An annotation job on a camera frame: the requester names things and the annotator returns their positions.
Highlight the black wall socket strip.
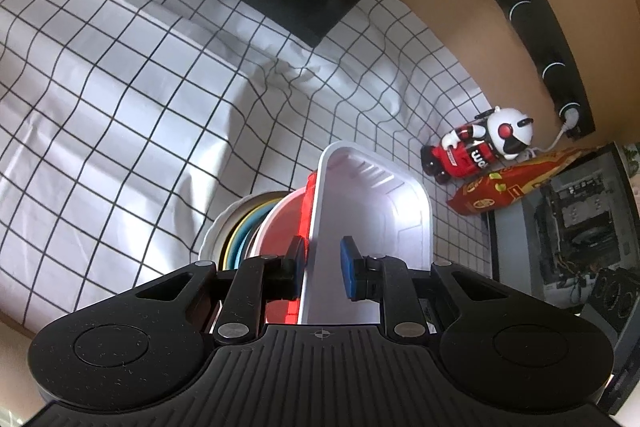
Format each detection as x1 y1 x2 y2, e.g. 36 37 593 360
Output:
478 0 597 138

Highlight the black checked white tablecloth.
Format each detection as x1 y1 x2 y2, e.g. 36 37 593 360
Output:
0 0 501 343

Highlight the white power plug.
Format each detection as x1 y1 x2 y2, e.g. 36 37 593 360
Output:
525 104 583 158

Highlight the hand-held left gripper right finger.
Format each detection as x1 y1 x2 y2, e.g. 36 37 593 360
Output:
340 235 506 340

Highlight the blue enamel bowl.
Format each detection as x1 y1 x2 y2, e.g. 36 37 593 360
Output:
235 206 276 269

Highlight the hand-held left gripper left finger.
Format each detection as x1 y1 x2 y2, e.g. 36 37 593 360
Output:
132 238 307 342

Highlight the white glass-sided computer case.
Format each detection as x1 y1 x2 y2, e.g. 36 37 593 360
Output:
482 142 640 418

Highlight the red snack bag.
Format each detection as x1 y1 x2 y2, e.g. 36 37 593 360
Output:
446 147 598 215

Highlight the white bowl with orange logo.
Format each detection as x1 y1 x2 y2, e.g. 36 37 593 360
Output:
249 187 313 260

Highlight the red white robot toy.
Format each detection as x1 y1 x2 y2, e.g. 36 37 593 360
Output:
420 107 533 185

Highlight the white and red tray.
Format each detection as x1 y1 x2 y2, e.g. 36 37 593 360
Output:
265 142 435 327

